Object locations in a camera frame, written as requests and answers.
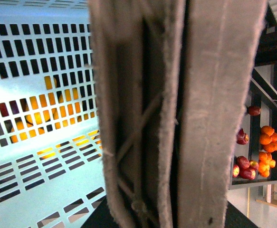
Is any brown basket handle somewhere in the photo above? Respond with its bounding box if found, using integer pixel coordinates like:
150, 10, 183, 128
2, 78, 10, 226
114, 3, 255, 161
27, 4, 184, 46
88, 0, 267, 228

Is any light blue plastic basket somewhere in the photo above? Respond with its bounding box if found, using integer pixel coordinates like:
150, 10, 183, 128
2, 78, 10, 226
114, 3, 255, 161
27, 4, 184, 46
0, 0, 105, 228

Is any pile of red apples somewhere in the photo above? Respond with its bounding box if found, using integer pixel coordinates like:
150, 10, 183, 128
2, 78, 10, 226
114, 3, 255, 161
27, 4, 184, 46
232, 105, 261, 180

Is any black produce display shelf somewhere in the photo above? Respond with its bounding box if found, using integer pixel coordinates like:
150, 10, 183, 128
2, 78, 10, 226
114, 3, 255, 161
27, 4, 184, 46
228, 4, 277, 190

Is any pile of oranges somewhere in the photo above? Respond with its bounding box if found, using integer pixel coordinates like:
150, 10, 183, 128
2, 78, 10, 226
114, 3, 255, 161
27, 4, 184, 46
258, 125, 277, 178

